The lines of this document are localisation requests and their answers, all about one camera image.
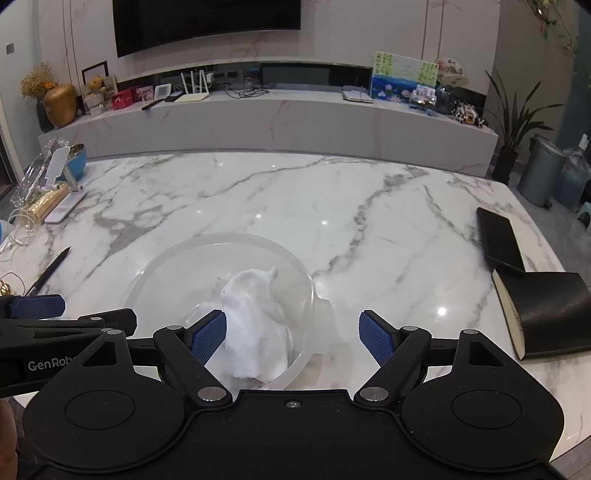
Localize black pen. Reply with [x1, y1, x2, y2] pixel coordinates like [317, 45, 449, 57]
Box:
[23, 247, 71, 297]

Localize glass jar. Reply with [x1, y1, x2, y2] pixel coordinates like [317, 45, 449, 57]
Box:
[435, 85, 458, 115]

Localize round decorated fan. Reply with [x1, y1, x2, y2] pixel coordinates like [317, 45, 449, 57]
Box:
[434, 58, 470, 87]

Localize black wallet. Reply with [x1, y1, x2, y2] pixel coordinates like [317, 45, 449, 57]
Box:
[476, 207, 526, 278]

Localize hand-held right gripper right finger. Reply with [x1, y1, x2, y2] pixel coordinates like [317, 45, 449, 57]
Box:
[353, 310, 502, 406]

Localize small photo box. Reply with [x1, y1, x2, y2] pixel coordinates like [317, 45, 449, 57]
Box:
[409, 84, 437, 114]

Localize gold vase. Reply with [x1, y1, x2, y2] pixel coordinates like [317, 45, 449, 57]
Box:
[44, 83, 78, 128]

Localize white phone stand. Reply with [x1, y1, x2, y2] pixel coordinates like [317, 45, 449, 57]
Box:
[41, 148, 87, 224]

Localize teddy bear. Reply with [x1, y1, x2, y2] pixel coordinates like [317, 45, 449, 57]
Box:
[84, 76, 116, 116]

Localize clear plastic bowl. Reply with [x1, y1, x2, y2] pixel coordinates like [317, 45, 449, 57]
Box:
[119, 232, 334, 392]

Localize dried flowers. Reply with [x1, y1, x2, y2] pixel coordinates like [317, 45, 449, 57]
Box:
[20, 63, 58, 99]

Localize blue water jug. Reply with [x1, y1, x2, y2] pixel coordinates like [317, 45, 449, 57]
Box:
[554, 148, 591, 208]

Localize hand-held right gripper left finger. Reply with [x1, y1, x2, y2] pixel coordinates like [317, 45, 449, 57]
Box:
[81, 310, 234, 407]

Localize white cloth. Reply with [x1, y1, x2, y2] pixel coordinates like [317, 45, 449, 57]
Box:
[198, 266, 296, 383]

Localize green hanging plant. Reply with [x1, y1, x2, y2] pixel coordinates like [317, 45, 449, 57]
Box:
[531, 0, 591, 56]

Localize grey trash bin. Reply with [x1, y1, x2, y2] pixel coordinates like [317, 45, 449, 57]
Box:
[517, 136, 566, 208]

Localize black and white toy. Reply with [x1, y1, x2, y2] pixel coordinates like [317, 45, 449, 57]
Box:
[450, 100, 488, 129]

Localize white cable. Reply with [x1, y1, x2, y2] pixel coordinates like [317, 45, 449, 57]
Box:
[0, 208, 40, 254]

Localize black picture frame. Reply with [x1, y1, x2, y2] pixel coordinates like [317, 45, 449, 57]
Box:
[82, 61, 110, 88]

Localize black television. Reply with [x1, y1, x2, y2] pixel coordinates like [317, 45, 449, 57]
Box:
[112, 0, 302, 58]

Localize grey notebook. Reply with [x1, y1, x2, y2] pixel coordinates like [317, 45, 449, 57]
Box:
[342, 85, 374, 103]

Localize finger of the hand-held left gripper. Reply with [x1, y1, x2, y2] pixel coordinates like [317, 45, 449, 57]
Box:
[0, 308, 138, 345]
[0, 294, 66, 320]

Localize blue metal bowl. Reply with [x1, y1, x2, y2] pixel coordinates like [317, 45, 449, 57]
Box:
[65, 143, 88, 181]

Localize large black leather notebook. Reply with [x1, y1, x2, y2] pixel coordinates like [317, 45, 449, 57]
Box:
[491, 269, 591, 361]

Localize black cables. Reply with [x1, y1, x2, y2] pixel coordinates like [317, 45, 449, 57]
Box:
[225, 83, 269, 99]

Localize clear plastic bag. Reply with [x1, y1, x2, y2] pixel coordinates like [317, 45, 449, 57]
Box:
[9, 138, 70, 208]

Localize white router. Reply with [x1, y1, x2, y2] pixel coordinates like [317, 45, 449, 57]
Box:
[177, 71, 211, 102]

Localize dark vase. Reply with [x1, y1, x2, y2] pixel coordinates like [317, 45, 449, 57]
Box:
[36, 98, 55, 134]

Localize water lily painting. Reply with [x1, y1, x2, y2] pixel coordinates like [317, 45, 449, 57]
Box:
[370, 52, 438, 100]

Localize gold bell ornament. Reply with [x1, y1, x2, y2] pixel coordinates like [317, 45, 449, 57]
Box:
[0, 272, 24, 296]

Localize yellow noodle pack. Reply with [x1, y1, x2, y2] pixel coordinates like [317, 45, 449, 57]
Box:
[25, 182, 70, 225]

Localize person's left forearm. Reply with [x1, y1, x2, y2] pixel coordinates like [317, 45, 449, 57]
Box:
[0, 401, 20, 480]

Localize potted plant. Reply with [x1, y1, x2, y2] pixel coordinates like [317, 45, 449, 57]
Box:
[482, 69, 566, 183]

